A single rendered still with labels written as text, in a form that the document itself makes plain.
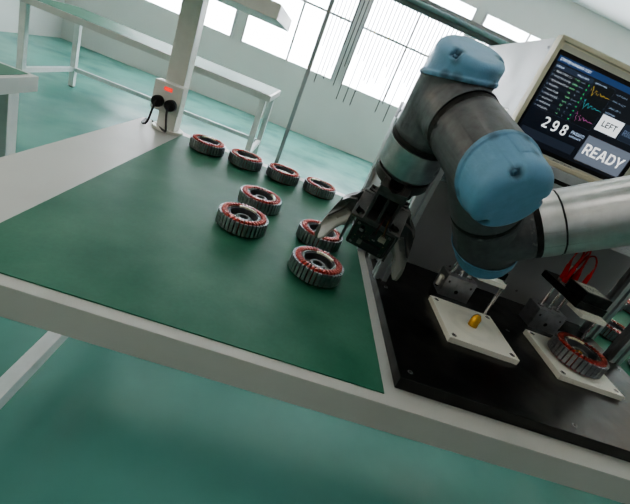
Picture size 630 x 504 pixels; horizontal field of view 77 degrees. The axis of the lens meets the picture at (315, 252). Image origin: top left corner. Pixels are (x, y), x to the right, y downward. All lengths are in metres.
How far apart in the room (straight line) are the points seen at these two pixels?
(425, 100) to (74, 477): 1.20
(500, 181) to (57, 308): 0.52
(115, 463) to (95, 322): 0.80
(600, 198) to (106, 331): 0.60
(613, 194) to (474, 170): 0.18
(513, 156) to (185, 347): 0.44
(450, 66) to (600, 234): 0.23
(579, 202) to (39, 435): 1.33
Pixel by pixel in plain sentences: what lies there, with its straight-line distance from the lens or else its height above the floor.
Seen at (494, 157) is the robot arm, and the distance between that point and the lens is 0.37.
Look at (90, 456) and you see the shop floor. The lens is 1.36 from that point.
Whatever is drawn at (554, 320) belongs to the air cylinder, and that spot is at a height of 0.81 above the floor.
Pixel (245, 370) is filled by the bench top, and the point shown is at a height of 0.73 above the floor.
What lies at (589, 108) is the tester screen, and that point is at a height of 1.23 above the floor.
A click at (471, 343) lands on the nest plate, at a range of 0.82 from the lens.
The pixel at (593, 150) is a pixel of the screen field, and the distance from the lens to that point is 0.98.
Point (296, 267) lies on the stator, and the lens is 0.77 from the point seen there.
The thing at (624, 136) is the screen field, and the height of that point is 1.21.
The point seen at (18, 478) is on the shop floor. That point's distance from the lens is 1.33.
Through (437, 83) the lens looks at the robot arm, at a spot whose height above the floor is 1.14.
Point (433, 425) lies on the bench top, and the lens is 0.65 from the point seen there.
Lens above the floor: 1.12
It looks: 24 degrees down
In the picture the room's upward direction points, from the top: 23 degrees clockwise
